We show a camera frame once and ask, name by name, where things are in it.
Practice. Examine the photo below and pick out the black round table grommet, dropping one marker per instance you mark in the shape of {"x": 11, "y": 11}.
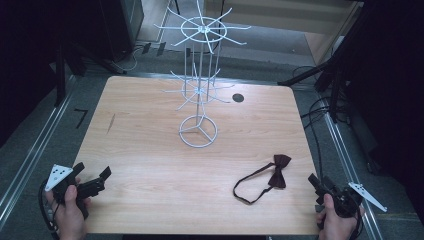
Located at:
{"x": 238, "y": 97}

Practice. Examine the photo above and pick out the person's left hand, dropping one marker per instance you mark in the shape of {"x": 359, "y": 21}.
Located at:
{"x": 69, "y": 216}

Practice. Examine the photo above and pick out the person's right hand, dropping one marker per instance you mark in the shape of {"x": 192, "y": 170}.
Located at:
{"x": 337, "y": 225}

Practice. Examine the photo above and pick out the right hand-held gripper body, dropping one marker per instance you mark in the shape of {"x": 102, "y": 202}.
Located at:
{"x": 346, "y": 200}

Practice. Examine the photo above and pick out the dark cabinet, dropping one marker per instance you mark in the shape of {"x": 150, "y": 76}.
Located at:
{"x": 128, "y": 23}

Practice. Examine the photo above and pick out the metal floor rail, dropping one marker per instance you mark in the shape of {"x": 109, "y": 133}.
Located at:
{"x": 346, "y": 166}
{"x": 36, "y": 146}

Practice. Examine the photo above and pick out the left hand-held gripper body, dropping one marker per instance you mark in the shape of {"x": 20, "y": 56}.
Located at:
{"x": 59, "y": 176}

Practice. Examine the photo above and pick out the black metal stand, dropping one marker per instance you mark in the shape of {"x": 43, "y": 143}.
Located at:
{"x": 333, "y": 83}
{"x": 60, "y": 76}

